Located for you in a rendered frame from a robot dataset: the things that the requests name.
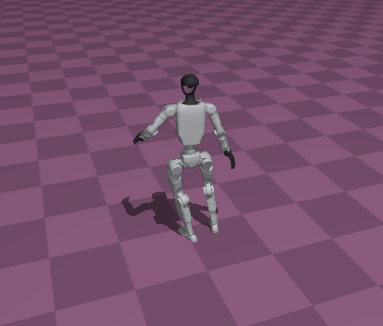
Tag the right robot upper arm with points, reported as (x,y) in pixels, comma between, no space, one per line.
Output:
(215,120)

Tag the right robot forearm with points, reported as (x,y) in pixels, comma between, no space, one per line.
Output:
(223,142)

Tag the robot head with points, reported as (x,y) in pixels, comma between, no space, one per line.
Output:
(189,80)

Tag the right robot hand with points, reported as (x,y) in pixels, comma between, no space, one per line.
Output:
(231,157)

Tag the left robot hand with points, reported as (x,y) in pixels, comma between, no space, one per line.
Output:
(137,138)

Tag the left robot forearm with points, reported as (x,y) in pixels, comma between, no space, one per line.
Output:
(144,135)

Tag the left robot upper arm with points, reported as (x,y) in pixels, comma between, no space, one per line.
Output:
(168,111)

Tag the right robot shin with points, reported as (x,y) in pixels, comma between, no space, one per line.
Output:
(211,204)

